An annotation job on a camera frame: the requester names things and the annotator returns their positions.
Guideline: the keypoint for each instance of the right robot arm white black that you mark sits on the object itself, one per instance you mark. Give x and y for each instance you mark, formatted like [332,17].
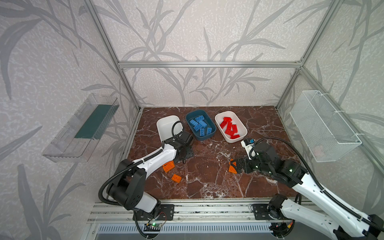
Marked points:
[315,206]

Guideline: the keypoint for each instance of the aluminium front rail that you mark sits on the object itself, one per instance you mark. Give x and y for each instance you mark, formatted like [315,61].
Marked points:
[187,211]

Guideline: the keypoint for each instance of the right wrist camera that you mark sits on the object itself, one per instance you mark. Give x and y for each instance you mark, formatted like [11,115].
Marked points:
[248,144]

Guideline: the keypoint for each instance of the white plastic bin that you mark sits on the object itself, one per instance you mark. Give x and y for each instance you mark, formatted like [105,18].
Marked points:
[242,130]
[165,127]

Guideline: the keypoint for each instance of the white wire mesh basket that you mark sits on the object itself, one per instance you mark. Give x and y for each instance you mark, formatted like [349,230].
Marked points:
[325,131]

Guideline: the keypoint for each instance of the controller board with wires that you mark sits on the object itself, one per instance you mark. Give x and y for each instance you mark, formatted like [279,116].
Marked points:
[152,227]
[282,229]

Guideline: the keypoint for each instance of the right controller board with wires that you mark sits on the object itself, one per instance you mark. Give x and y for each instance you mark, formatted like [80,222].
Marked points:
[282,229]

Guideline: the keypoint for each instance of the orange hinged plate bricks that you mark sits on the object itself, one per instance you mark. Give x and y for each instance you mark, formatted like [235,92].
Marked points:
[168,166]

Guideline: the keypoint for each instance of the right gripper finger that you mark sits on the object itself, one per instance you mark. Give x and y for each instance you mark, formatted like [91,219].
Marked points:
[238,164]
[240,171]

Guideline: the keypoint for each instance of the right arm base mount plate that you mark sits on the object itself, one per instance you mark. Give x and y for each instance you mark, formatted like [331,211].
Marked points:
[261,212]

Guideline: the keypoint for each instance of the teal plastic bin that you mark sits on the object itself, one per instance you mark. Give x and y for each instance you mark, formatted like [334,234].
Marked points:
[208,120]

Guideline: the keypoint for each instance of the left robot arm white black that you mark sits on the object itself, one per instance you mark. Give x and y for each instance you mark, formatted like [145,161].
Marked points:
[126,187]

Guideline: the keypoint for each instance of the clear plastic wall tray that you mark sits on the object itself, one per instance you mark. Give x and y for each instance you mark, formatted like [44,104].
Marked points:
[78,139]

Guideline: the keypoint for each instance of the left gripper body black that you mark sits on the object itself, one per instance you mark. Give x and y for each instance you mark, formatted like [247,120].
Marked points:
[186,153]

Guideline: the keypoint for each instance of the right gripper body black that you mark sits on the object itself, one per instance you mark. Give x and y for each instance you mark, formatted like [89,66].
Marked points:
[243,165]

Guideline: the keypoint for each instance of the blue long brick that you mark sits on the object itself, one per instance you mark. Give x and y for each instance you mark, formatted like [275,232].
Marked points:
[198,127]
[203,123]

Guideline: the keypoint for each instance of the left controller board with wires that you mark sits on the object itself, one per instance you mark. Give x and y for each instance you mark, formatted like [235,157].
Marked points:
[152,227]

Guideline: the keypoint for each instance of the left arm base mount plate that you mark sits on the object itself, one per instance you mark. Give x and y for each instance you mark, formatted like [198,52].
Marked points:
[162,212]

